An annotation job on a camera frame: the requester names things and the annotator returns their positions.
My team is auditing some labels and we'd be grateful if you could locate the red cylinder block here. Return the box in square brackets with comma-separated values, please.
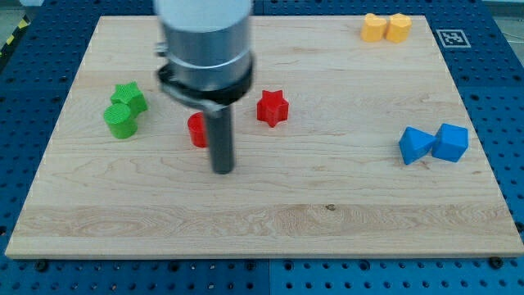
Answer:
[187, 112, 207, 148]

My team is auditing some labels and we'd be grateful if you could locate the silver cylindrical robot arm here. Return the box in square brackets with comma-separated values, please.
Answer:
[153, 0, 254, 112]

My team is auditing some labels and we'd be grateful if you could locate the red star block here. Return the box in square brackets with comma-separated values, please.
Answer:
[256, 90, 289, 128]

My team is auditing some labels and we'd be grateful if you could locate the green star block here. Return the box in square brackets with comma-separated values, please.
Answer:
[111, 81, 148, 117]

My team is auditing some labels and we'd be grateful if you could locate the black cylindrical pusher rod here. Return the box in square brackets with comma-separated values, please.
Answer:
[204, 106, 235, 175]

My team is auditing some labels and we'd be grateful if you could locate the light wooden board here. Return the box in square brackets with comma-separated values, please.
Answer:
[6, 16, 523, 260]

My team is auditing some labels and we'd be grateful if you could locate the green cylinder block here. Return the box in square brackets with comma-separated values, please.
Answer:
[103, 103, 138, 139]

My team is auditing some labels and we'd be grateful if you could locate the blue triangle block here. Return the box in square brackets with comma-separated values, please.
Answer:
[399, 126, 436, 165]

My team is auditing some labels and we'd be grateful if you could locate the yellow heart block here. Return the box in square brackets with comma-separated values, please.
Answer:
[360, 13, 387, 43]

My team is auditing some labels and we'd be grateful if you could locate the yellow hexagon block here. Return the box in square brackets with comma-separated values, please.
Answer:
[385, 13, 412, 43]

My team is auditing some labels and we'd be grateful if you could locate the blue cube block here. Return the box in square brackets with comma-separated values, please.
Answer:
[431, 124, 469, 162]

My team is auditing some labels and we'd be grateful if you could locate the white fiducial marker tag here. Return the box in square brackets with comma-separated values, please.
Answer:
[436, 29, 471, 48]

